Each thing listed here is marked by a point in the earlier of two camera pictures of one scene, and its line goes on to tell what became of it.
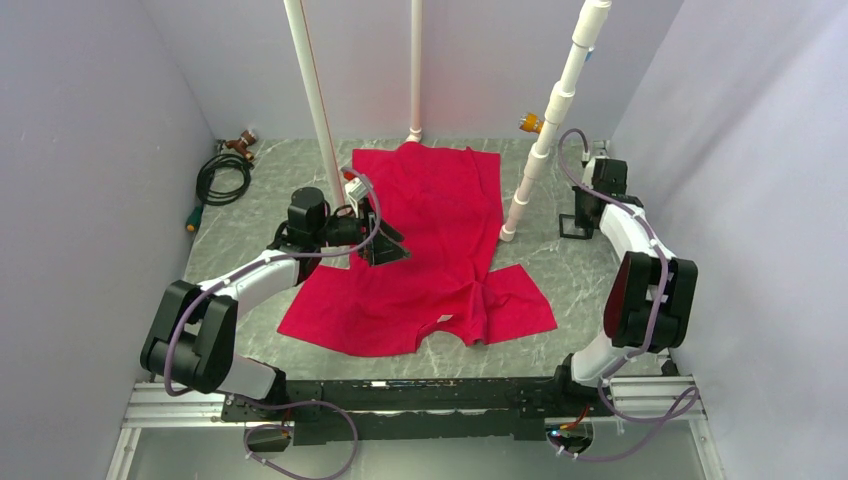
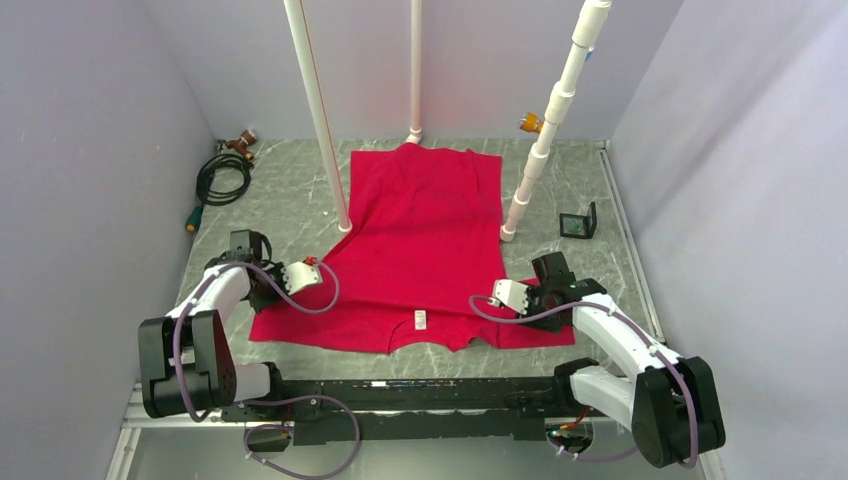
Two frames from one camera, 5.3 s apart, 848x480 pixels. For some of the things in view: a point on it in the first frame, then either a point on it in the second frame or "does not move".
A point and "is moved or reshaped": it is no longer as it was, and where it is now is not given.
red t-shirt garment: (446, 210) is moved or reshaped
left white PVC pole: (301, 42) does not move
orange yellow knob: (530, 122) does not move
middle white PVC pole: (415, 135) does not move
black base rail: (417, 410) does not move
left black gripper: (384, 247) to (258, 305)
